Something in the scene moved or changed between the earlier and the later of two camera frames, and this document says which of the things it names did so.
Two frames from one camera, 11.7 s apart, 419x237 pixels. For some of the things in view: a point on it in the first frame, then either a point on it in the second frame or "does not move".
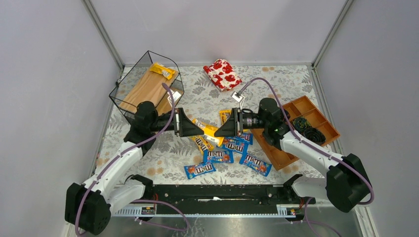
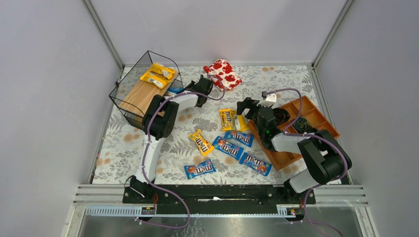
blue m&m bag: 257,165 does not move
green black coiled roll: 300,124 does not move
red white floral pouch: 222,75 does not move
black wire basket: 154,78 does not move
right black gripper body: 237,120 -> 250,105
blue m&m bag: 218,156 -> 176,90
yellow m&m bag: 209,131 -> 159,82
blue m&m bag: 194,170 does not move
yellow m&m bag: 159,68 does not move
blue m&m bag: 248,137 does not move
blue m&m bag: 235,143 -> 228,147
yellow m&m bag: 224,115 does not move
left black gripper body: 178,123 -> 205,84
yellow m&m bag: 203,143 does not move
